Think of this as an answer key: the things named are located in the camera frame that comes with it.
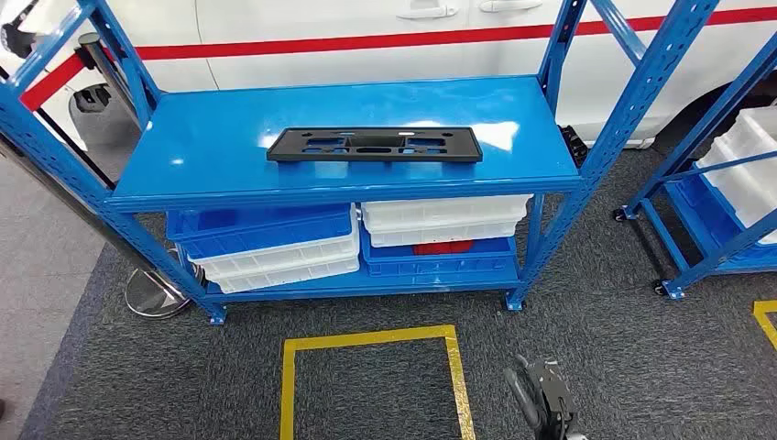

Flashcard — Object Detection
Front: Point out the blue steel shelf rack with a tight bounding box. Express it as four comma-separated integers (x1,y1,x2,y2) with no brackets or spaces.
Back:
0,0,720,326

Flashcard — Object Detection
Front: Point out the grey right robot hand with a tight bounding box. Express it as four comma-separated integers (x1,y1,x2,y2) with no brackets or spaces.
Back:
503,355,587,440

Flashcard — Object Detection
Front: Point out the black ribbed object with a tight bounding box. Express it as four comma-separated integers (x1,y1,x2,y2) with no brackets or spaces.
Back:
558,124,589,168

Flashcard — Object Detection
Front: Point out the chrome stanchion post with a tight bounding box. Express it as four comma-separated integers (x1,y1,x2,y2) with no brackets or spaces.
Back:
77,31,147,132
0,136,206,321

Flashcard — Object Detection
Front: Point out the blue wheeled shelf rack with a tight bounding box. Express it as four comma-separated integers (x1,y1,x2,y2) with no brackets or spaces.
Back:
613,33,777,302

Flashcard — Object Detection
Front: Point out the white car red stripe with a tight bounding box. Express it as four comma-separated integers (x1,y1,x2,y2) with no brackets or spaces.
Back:
0,0,777,150

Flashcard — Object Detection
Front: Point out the red flat object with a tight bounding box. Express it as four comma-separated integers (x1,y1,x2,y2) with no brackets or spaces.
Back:
413,240,476,257

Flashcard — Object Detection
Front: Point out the red stanchion belt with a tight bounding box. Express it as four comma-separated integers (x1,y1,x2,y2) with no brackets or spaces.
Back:
19,53,87,113

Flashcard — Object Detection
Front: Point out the blue plastic bin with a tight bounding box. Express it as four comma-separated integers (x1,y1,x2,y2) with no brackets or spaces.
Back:
359,225,519,280
666,163,777,269
165,203,356,261

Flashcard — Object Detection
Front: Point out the black plastic plate bracket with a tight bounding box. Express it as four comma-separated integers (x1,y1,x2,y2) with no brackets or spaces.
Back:
266,126,485,165

